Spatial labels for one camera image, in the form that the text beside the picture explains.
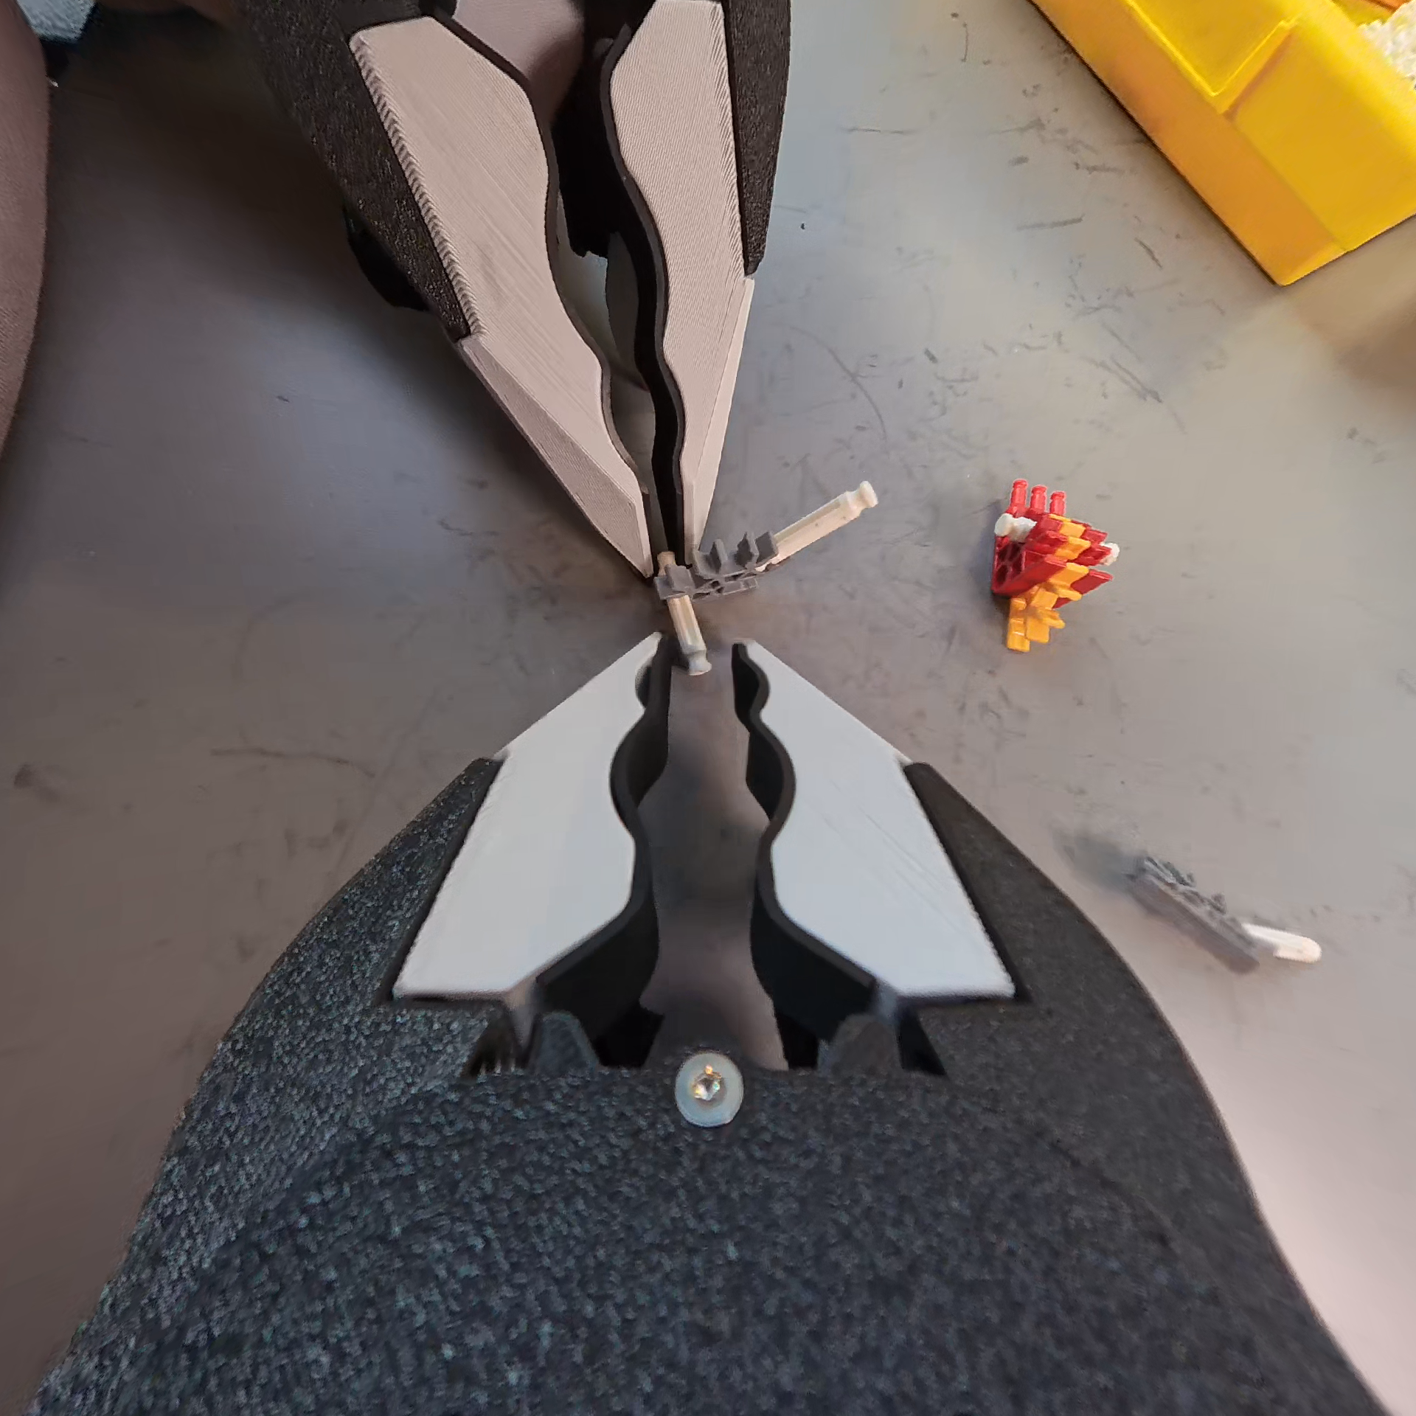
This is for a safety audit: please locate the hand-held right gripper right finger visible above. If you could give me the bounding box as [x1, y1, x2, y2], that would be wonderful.
[731, 638, 1014, 1073]

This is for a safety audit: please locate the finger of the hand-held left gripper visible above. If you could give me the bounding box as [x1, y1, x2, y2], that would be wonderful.
[600, 0, 756, 557]
[352, 17, 655, 579]

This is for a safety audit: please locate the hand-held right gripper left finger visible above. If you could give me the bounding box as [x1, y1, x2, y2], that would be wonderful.
[392, 633, 672, 1069]

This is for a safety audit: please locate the person's beige sweatshirt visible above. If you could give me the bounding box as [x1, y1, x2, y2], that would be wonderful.
[0, 0, 50, 444]

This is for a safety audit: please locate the red and yellow connector stack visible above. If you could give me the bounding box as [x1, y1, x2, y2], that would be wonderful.
[991, 479, 1120, 653]

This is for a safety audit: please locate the large yellow plastic bin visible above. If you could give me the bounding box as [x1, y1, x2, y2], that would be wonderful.
[1028, 0, 1416, 287]

